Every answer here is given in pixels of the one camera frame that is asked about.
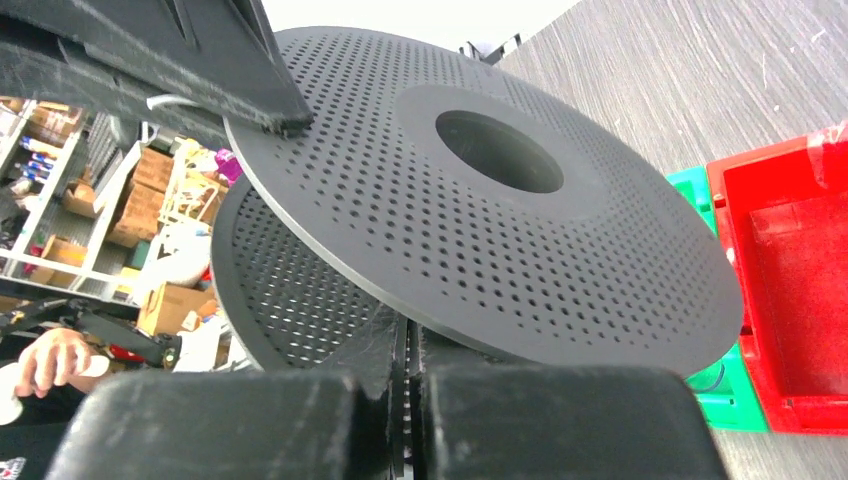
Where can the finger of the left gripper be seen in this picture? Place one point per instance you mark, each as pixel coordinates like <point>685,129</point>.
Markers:
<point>187,65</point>

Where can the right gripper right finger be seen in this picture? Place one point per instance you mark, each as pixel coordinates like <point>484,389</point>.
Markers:
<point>473,417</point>

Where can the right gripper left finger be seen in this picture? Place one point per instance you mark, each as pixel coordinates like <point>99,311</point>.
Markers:
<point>338,420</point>

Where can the grey perforated cable spool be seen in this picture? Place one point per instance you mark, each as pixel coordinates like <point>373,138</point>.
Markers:
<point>488,210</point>

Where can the bystander's hand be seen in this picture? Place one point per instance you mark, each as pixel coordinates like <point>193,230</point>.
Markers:
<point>55,359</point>

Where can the storage shelf with boxes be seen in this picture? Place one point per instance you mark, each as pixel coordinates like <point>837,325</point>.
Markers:
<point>96,208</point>

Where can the green plastic bin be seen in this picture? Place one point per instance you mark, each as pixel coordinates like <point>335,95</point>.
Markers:
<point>724,390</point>

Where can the red plastic bin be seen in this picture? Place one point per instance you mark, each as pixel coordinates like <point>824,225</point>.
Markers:
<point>781,213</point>

